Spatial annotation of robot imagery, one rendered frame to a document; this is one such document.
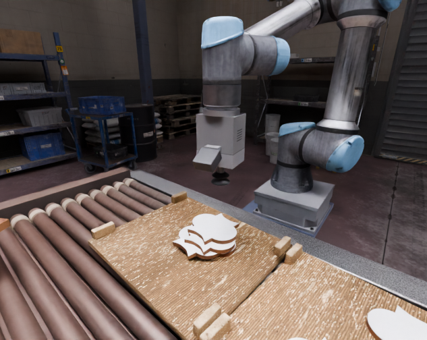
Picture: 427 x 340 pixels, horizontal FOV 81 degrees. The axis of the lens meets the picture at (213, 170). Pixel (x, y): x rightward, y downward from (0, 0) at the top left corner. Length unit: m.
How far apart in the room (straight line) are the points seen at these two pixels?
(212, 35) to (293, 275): 0.51
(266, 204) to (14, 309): 0.71
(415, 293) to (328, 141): 0.40
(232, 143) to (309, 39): 4.90
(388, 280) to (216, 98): 0.55
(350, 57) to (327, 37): 4.46
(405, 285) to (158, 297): 0.53
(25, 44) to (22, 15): 0.84
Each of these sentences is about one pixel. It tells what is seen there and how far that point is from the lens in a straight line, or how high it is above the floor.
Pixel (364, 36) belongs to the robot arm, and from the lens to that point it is 0.81.
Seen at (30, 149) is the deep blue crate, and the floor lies 0.32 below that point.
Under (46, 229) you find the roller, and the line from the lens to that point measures 0.91.
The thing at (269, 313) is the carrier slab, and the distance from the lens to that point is 0.54.
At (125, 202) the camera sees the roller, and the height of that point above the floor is 0.91.
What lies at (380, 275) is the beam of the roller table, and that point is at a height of 0.91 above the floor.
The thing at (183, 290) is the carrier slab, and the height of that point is 0.94.
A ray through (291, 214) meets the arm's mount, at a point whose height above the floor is 0.91.
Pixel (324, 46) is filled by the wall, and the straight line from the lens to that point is 5.25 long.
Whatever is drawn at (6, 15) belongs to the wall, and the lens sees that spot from 5.17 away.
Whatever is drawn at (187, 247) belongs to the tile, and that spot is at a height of 0.96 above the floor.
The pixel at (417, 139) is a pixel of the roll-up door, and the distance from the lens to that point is 5.10.
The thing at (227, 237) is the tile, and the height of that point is 0.98.
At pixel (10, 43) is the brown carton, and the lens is 4.44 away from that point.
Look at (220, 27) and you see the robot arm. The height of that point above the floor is 1.42.
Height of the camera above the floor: 1.34
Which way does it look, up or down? 21 degrees down
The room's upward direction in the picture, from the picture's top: straight up
